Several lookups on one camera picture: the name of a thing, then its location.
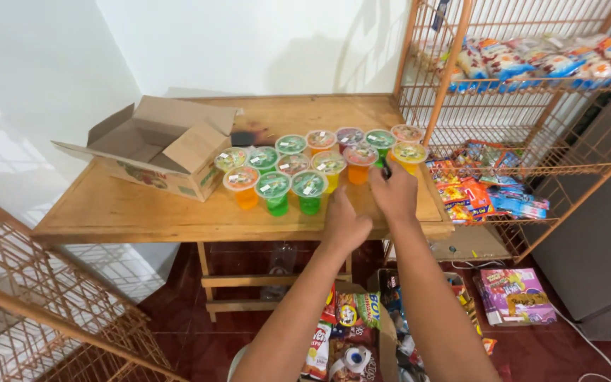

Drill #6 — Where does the person's right hand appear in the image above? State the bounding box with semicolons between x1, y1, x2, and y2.
367;158;419;224

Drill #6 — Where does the person's left hand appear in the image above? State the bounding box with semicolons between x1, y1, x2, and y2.
320;185;374;255

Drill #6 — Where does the group of colourful jelly cups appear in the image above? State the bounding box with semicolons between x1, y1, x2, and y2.
214;123;429;217

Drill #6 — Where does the clear plastic bottle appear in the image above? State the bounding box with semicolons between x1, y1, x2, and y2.
260;241;299;301

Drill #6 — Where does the low wooden board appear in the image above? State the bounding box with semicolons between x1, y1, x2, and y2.
432;225;513;264

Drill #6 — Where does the carton of snack bags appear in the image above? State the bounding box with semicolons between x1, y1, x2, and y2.
300;268;497;382

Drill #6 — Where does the open brown cardboard box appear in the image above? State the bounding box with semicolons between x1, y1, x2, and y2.
51;95;244;203

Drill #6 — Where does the stack of purple packets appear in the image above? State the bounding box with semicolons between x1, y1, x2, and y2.
473;268;558;326

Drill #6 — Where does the wooden table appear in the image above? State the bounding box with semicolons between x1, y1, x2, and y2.
31;93;456;323

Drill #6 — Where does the grey cabinet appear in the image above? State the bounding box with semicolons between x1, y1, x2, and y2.
523;90;611;341

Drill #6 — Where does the orange wire rack with snacks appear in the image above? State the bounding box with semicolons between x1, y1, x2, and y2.
382;0;611;264

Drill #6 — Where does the white cable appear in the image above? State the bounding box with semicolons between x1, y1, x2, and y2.
549;305;611;382

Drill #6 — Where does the empty orange wire rack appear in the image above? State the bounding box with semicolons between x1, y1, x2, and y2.
0;183;190;382

